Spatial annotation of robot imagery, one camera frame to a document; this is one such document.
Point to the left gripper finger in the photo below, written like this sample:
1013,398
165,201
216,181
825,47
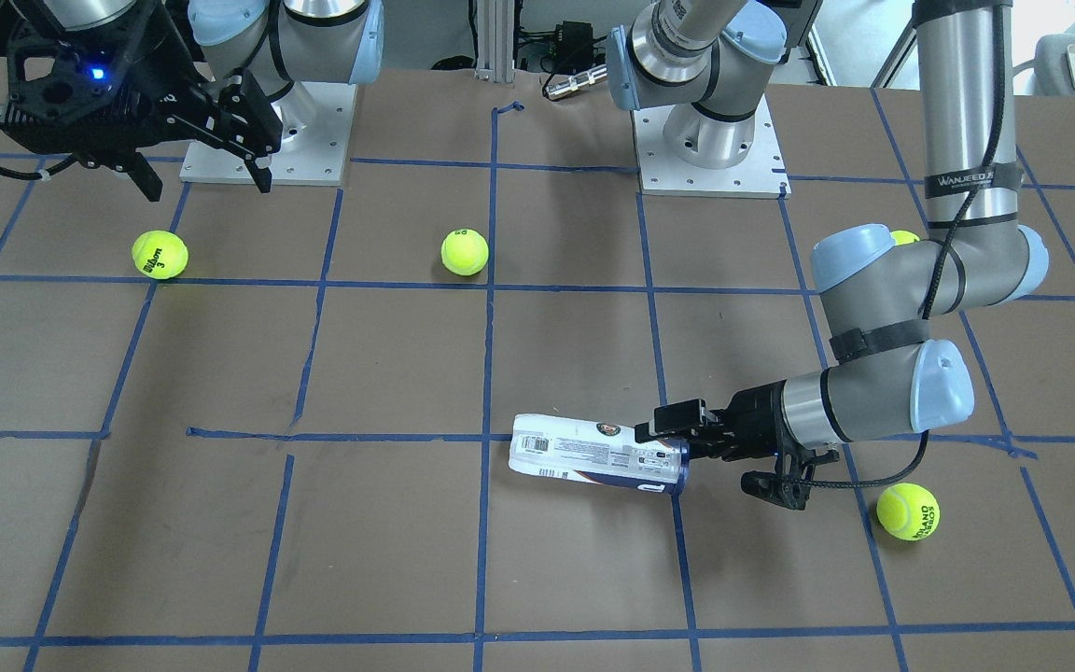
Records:
691,421

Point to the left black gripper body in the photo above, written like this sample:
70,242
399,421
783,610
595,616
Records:
757,417

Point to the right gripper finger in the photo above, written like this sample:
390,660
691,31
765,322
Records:
238,118
145,178

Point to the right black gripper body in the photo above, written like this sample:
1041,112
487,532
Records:
167,67

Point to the white blue tennis ball can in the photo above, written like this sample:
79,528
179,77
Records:
591,452

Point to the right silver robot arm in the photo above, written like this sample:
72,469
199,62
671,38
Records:
284,42

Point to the tennis ball with Wilson print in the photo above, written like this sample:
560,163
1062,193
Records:
160,255

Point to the front tennis ball Roland Garros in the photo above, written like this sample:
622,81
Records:
908,511

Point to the tennis ball near left gripper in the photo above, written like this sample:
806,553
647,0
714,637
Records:
903,237

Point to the centre back tennis ball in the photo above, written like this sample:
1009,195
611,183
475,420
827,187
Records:
464,252

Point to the silver metal cylinder connector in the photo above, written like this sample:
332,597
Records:
575,84

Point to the black power adapter box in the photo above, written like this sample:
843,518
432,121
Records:
571,39

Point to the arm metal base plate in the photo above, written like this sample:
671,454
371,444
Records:
317,120
761,159

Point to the aluminium frame post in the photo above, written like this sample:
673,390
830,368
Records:
495,32

